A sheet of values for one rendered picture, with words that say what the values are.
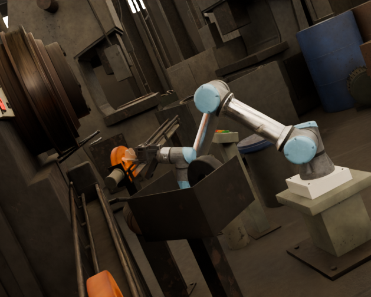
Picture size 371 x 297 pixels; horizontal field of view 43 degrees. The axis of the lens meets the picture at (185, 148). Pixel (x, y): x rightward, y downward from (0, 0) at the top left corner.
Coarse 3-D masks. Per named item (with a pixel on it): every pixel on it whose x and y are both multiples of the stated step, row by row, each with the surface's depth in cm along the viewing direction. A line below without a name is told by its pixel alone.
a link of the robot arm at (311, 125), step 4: (300, 124) 196; (304, 124) 193; (308, 124) 193; (312, 124) 194; (316, 124) 196; (300, 128) 193; (304, 128) 192; (308, 128) 193; (312, 128) 193; (316, 128) 195; (316, 132) 194; (316, 136) 190; (320, 136) 198; (320, 140) 196; (320, 144) 196; (320, 148) 195; (316, 152) 195
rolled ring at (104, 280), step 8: (104, 272) 67; (88, 280) 67; (96, 280) 65; (104, 280) 65; (112, 280) 69; (88, 288) 64; (96, 288) 64; (104, 288) 63; (112, 288) 64; (88, 296) 63; (96, 296) 62; (104, 296) 62; (112, 296) 62; (120, 296) 73
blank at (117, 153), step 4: (116, 148) 216; (120, 148) 218; (124, 148) 221; (112, 152) 215; (116, 152) 214; (120, 152) 217; (124, 152) 220; (112, 156) 214; (116, 156) 213; (120, 156) 216; (112, 160) 213; (116, 160) 212; (120, 160) 215; (112, 164) 213; (128, 164) 222; (124, 168) 216; (132, 168) 222
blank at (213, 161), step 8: (200, 160) 127; (208, 160) 126; (216, 160) 126; (192, 168) 131; (200, 168) 128; (208, 168) 125; (216, 168) 124; (192, 176) 132; (200, 176) 131; (192, 184) 134
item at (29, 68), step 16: (16, 32) 154; (16, 48) 147; (16, 64) 145; (32, 64) 145; (32, 80) 144; (32, 96) 145; (48, 96) 146; (48, 112) 148; (48, 128) 150; (64, 128) 153; (64, 144) 160
